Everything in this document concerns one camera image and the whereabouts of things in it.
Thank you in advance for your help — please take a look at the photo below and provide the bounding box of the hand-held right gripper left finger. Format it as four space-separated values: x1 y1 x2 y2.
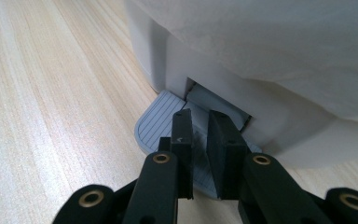
170 107 196 201

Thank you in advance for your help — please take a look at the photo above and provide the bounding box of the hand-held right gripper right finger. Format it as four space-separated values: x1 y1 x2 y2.
206 109 253 201

